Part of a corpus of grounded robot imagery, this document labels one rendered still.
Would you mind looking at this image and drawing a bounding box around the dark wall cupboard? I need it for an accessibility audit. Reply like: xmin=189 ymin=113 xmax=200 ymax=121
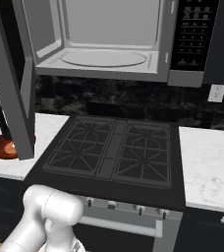
xmin=202 ymin=0 xmax=224 ymax=87

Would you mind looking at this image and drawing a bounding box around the grey microwave door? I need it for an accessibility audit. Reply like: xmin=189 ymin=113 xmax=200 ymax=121
xmin=0 ymin=0 xmax=37 ymax=161

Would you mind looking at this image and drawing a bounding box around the grey oven front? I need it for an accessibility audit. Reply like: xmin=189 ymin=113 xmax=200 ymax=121
xmin=72 ymin=195 xmax=184 ymax=252

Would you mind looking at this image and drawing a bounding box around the white wall socket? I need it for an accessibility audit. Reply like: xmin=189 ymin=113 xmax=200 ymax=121
xmin=207 ymin=84 xmax=224 ymax=103

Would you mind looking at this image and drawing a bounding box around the brown waffle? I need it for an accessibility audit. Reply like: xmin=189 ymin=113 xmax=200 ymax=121
xmin=0 ymin=141 xmax=19 ymax=156

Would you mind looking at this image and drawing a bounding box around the black gas hob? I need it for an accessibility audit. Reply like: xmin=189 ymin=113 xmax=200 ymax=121
xmin=23 ymin=114 xmax=188 ymax=212

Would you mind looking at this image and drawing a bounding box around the silver oven door handle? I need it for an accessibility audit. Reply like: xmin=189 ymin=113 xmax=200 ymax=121
xmin=77 ymin=216 xmax=163 ymax=239

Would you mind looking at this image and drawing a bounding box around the dark drawer front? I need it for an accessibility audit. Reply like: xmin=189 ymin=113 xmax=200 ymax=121
xmin=173 ymin=207 xmax=224 ymax=252

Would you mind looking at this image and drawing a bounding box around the dark base cupboard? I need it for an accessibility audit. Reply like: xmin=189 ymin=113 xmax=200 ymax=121
xmin=0 ymin=174 xmax=30 ymax=244

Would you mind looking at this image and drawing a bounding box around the grey microwave oven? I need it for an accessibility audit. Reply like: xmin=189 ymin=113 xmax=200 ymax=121
xmin=12 ymin=0 xmax=221 ymax=89

